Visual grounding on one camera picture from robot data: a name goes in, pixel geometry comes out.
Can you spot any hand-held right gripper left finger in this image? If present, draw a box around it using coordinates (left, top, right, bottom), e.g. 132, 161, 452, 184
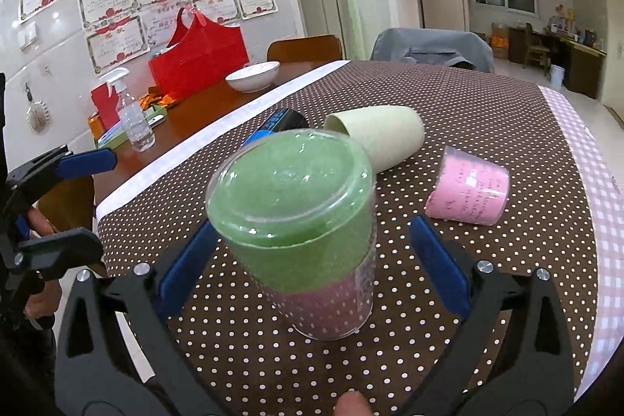
56, 220, 221, 416

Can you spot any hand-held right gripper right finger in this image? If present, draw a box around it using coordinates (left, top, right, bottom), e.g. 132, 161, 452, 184
410, 214, 577, 416

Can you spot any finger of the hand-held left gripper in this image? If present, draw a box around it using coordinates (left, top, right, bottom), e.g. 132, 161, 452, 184
14, 228, 104, 283
6, 145, 119, 202

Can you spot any clear green and pink cup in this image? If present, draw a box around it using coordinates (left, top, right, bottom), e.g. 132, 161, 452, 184
205, 128, 378, 342

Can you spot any beige cup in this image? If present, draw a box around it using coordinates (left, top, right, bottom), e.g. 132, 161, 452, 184
324, 104, 425, 173

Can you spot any person's left hand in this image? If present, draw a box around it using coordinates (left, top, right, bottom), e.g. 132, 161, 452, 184
24, 206, 65, 320

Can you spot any person's right hand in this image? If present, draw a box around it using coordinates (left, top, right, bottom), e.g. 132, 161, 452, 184
335, 391, 372, 416

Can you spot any red envelope box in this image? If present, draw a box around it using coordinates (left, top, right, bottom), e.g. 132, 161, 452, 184
90, 85, 121, 130

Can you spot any clear spray bottle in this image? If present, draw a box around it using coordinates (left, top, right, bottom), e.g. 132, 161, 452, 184
99, 67, 156, 152

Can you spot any green tray with orange items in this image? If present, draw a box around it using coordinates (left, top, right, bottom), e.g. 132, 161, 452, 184
139, 90, 172, 125

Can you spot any red gift bag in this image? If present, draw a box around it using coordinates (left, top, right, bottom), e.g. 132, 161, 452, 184
149, 7, 250, 103

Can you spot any brown polka dot tablecloth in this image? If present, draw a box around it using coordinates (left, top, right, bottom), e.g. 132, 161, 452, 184
95, 59, 598, 416

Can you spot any pink checked tablecloth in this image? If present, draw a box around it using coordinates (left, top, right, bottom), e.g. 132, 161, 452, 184
536, 85, 624, 400

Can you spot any black and blue object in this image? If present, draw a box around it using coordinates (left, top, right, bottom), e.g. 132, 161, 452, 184
242, 108, 310, 149

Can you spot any white bowl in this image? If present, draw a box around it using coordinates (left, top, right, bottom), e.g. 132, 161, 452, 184
225, 60, 282, 94

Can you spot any grey covered chair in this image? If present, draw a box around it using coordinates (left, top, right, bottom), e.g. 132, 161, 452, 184
369, 27, 496, 74

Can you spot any cardboard box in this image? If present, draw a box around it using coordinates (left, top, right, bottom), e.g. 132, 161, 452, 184
489, 22, 511, 60

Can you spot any small wooden chair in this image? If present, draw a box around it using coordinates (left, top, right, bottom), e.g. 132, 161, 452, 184
523, 23, 550, 72

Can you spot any dark wooden desk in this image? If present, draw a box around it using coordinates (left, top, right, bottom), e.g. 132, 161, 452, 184
509, 26, 608, 100

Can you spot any group of small bottles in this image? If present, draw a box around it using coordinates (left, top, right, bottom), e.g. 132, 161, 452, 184
547, 5, 606, 52

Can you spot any hanging wall ornament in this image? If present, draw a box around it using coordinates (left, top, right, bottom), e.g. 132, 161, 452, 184
25, 83, 50, 135

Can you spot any white wall switch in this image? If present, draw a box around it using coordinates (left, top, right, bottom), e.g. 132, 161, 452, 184
18, 25, 38, 51

